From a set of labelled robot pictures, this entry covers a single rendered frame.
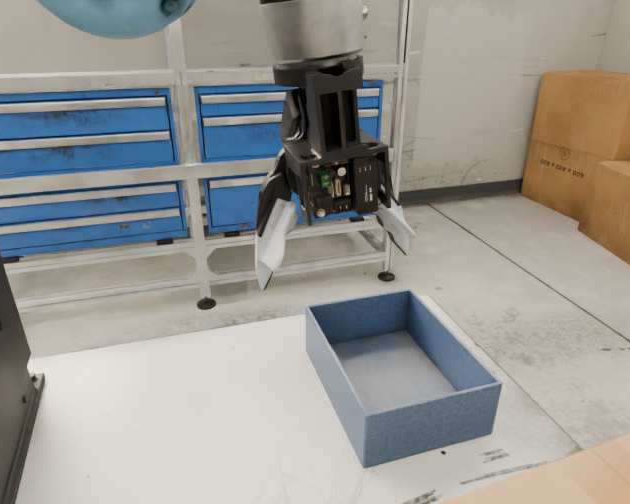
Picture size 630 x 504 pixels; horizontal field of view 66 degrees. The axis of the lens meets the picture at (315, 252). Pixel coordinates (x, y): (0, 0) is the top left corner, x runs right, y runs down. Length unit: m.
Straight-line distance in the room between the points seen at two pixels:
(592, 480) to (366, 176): 0.25
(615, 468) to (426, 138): 2.88
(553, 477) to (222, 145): 1.68
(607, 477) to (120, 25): 0.35
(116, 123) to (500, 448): 1.59
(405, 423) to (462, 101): 2.84
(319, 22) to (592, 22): 3.40
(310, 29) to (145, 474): 0.43
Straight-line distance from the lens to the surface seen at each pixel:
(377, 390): 0.60
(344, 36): 0.38
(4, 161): 1.94
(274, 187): 0.43
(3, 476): 0.55
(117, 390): 0.65
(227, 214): 1.96
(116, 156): 1.88
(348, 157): 0.37
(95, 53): 2.69
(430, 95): 3.11
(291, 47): 0.37
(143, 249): 1.97
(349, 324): 0.66
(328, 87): 0.36
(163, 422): 0.59
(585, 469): 0.35
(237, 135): 1.88
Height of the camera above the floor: 1.10
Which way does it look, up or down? 26 degrees down
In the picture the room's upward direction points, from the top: straight up
